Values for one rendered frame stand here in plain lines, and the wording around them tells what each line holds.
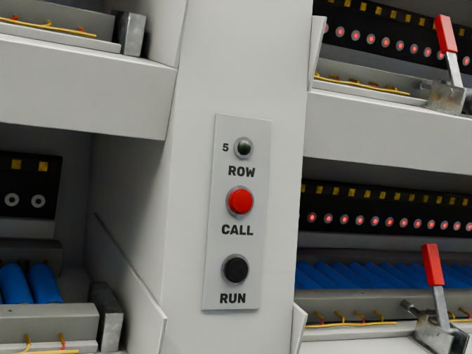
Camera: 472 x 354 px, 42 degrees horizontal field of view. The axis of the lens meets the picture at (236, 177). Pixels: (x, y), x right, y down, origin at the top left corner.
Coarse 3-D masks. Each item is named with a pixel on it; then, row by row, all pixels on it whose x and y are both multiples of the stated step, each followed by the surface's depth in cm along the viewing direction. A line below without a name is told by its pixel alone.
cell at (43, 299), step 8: (40, 264) 46; (32, 272) 46; (40, 272) 45; (48, 272) 45; (32, 280) 45; (40, 280) 44; (48, 280) 44; (32, 288) 44; (40, 288) 43; (48, 288) 43; (56, 288) 43; (40, 296) 42; (48, 296) 42; (56, 296) 42
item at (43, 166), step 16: (0, 160) 48; (16, 160) 48; (32, 160) 49; (48, 160) 49; (0, 176) 48; (16, 176) 49; (32, 176) 49; (48, 176) 50; (0, 192) 49; (16, 192) 49; (32, 192) 50; (48, 192) 50; (0, 208) 49; (16, 208) 49; (32, 208) 50; (48, 208) 51
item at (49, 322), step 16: (0, 304) 38; (16, 304) 39; (32, 304) 39; (48, 304) 40; (64, 304) 40; (80, 304) 40; (0, 320) 37; (16, 320) 37; (32, 320) 38; (48, 320) 38; (64, 320) 39; (80, 320) 39; (96, 320) 39; (0, 336) 37; (16, 336) 37; (32, 336) 38; (48, 336) 38; (64, 336) 39; (80, 336) 39; (32, 352) 36; (48, 352) 37; (64, 352) 37
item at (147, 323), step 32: (0, 224) 49; (32, 224) 50; (96, 224) 50; (96, 256) 49; (64, 288) 48; (96, 288) 42; (128, 288) 41; (128, 320) 41; (160, 320) 35; (96, 352) 40; (128, 352) 40; (160, 352) 36
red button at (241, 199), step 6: (234, 192) 38; (240, 192) 38; (246, 192) 38; (234, 198) 38; (240, 198) 38; (246, 198) 38; (234, 204) 38; (240, 204) 38; (246, 204) 38; (234, 210) 38; (240, 210) 38; (246, 210) 38
